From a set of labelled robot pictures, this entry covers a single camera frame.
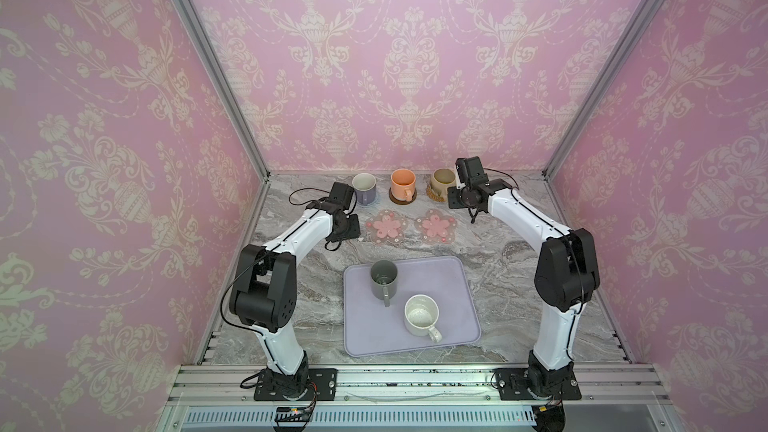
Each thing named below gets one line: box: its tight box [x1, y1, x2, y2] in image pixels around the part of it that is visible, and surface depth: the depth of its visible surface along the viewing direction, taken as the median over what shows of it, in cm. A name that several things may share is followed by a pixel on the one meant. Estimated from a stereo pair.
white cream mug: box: [404, 294, 443, 343], surface depth 81 cm
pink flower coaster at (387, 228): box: [366, 209, 409, 246], surface depth 108 cm
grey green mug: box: [370, 259, 398, 307], surface depth 85 cm
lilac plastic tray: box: [343, 256, 481, 357], surface depth 87 cm
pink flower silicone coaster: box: [414, 208, 458, 245], surface depth 108 cm
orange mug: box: [390, 168, 417, 202], surface depth 108 cm
